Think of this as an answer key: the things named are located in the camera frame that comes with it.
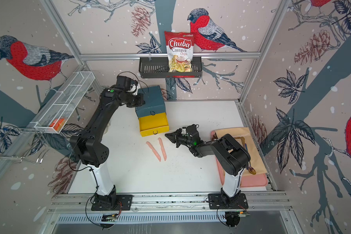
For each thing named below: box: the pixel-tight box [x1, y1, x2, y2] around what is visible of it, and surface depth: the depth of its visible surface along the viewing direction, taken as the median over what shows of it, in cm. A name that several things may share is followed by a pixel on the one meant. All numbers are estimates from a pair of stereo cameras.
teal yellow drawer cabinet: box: [135, 85, 170, 137], surface depth 92 cm
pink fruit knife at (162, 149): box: [157, 137, 168, 162], surface depth 95 cm
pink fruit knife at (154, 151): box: [145, 141, 161, 162], surface depth 94 cm
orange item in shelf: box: [48, 118, 65, 131], surface depth 68 cm
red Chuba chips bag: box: [164, 31, 195, 73], surface depth 85 cm
